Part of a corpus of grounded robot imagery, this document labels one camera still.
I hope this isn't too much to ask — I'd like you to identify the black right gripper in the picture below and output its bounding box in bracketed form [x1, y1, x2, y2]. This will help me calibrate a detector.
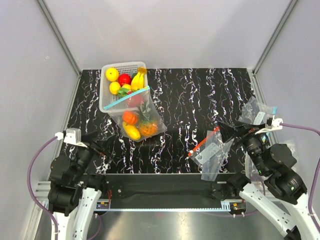
[216, 120, 268, 174]

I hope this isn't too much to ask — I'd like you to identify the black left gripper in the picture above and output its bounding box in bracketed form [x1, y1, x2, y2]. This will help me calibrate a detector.
[71, 130, 116, 183]

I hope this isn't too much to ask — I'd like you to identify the yellow toy mango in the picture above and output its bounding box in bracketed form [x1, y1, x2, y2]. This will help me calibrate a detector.
[122, 121, 141, 141]

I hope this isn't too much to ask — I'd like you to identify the orange toy tangerine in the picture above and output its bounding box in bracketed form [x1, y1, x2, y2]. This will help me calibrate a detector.
[122, 110, 139, 125]

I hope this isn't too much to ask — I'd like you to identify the white plastic fruit basket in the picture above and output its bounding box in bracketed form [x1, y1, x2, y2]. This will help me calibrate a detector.
[99, 61, 147, 113]

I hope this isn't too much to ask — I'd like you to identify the teal zipper clear bag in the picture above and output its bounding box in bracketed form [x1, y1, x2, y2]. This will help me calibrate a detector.
[103, 86, 167, 142]

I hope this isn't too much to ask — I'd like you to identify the toy pineapple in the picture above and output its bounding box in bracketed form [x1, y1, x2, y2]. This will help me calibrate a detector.
[138, 104, 158, 138]

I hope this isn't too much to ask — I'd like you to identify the red toy apple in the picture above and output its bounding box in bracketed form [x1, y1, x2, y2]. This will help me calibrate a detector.
[118, 73, 132, 86]

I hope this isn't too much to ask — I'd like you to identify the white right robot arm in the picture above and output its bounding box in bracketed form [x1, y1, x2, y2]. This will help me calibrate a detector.
[218, 117, 320, 240]

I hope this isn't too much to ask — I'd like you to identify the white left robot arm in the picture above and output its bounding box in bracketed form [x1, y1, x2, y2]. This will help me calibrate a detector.
[47, 128, 115, 240]

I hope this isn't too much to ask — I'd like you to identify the red zipper clear bag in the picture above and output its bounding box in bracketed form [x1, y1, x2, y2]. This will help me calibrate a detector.
[188, 127, 233, 182]

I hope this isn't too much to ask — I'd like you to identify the black marble pattern mat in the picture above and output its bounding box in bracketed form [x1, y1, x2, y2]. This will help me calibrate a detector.
[67, 68, 254, 174]

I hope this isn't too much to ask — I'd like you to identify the toy dragon fruit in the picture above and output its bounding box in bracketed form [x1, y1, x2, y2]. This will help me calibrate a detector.
[118, 87, 144, 108]

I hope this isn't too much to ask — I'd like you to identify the yellow toy lemon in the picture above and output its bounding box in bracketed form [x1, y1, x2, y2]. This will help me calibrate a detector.
[122, 84, 132, 91]
[109, 81, 121, 95]

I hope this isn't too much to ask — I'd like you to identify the yellow toy banana bunch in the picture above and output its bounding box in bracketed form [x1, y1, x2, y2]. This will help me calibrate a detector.
[131, 67, 147, 92]

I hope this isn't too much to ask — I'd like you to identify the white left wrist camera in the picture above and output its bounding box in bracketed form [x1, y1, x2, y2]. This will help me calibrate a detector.
[54, 128, 88, 148]

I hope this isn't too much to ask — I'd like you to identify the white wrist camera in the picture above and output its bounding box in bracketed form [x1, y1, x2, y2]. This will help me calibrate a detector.
[257, 115, 284, 134]
[54, 128, 88, 148]

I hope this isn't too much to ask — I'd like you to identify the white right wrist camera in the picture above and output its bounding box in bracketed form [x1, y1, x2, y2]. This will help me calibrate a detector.
[257, 115, 284, 134]

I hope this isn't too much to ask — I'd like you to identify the aluminium front rail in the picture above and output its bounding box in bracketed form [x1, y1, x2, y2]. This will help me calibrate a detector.
[33, 181, 305, 202]

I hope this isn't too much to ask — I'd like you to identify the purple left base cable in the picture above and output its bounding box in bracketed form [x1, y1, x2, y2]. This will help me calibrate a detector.
[87, 213, 104, 238]

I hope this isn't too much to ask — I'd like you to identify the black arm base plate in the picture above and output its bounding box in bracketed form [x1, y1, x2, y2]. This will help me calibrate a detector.
[105, 173, 235, 208]

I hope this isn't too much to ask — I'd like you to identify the white slotted cable duct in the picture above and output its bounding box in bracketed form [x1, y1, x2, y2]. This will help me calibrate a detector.
[94, 201, 231, 213]

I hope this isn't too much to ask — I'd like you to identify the right aluminium frame post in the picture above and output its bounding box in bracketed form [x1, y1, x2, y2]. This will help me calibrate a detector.
[252, 0, 300, 76]

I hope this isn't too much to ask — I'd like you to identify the aluminium frame post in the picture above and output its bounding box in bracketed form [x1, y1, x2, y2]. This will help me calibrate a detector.
[252, 0, 300, 76]
[35, 0, 82, 77]

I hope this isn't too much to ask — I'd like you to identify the left aluminium frame post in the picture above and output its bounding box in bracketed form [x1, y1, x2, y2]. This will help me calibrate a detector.
[35, 0, 82, 77]

